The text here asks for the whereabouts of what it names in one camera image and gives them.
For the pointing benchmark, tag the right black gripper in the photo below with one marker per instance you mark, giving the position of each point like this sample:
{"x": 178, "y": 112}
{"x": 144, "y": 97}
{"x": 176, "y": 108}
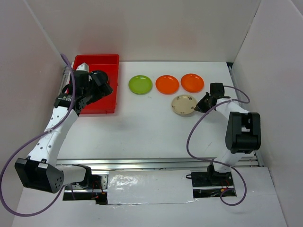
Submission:
{"x": 200, "y": 108}

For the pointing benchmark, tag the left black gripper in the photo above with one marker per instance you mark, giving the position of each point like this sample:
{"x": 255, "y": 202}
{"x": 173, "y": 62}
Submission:
{"x": 105, "y": 89}

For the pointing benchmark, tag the black plate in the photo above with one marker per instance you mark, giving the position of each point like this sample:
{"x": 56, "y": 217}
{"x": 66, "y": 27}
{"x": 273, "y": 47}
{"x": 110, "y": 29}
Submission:
{"x": 99, "y": 77}

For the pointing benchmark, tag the cream floral plate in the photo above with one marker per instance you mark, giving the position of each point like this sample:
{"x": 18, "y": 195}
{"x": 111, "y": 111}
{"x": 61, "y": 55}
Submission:
{"x": 184, "y": 105}

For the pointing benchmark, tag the orange plate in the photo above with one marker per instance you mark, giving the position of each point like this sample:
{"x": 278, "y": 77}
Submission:
{"x": 192, "y": 83}
{"x": 167, "y": 84}

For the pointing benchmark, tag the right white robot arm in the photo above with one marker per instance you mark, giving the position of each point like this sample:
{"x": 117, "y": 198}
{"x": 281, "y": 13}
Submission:
{"x": 243, "y": 133}

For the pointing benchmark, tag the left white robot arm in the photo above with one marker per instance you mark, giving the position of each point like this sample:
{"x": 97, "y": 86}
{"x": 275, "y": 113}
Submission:
{"x": 38, "y": 170}

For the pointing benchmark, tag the red plastic bin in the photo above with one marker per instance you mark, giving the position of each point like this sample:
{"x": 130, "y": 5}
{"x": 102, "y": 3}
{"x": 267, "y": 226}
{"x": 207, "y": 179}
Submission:
{"x": 108, "y": 63}

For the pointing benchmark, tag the green plate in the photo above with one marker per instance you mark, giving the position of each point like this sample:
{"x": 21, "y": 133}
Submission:
{"x": 140, "y": 84}

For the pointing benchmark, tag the white foil cover sheet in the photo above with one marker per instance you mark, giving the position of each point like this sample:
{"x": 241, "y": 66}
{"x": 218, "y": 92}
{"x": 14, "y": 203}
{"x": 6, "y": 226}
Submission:
{"x": 149, "y": 187}

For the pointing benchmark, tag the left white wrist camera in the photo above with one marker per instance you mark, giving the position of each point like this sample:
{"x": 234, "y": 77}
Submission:
{"x": 83, "y": 67}

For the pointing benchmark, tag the aluminium rail frame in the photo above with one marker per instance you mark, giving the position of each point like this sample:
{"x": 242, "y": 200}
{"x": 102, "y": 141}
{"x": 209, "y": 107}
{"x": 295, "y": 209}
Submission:
{"x": 144, "y": 132}

